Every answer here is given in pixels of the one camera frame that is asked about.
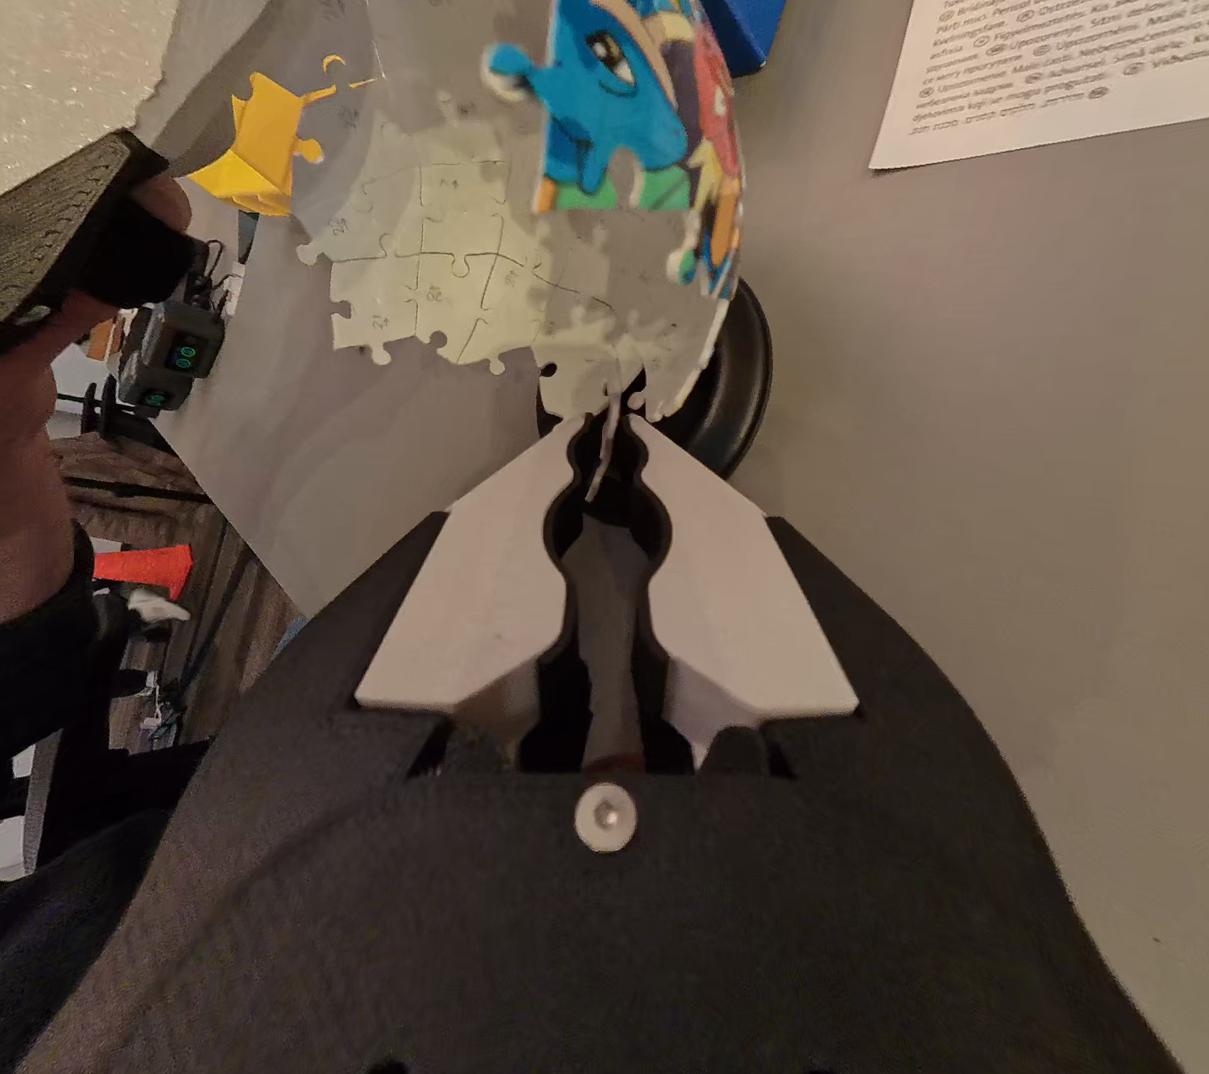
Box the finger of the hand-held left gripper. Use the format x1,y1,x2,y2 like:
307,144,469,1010
0,0,198,196

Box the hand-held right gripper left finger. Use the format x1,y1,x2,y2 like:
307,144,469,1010
354,415,595,764

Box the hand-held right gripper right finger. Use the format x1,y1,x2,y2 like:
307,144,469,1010
626,414,861,771

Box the white puzzle piece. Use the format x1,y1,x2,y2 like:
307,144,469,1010
585,393,632,501

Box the black ball stand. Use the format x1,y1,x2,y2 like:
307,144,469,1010
537,274,776,482

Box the partly built puzzle ball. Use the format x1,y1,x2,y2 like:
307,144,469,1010
277,0,751,425

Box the white folded puzzle leaflet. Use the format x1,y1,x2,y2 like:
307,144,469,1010
871,0,1209,172

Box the person's left hand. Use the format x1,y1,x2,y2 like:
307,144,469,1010
0,173,197,622

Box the black device with green lights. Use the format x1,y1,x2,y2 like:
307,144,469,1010
114,299,228,418

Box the yellow plastic bin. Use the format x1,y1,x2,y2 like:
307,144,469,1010
186,53,382,218

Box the orange cone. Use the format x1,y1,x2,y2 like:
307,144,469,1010
92,544,197,600

